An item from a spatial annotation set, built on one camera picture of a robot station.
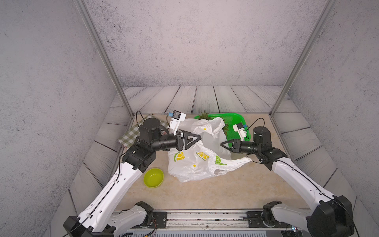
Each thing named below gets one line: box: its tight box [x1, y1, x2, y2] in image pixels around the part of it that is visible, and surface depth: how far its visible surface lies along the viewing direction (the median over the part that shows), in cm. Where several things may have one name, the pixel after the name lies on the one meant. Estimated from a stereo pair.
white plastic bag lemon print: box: [168, 117, 252, 183], surface depth 65 cm
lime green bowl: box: [143, 167, 165, 189], surface depth 87 cm
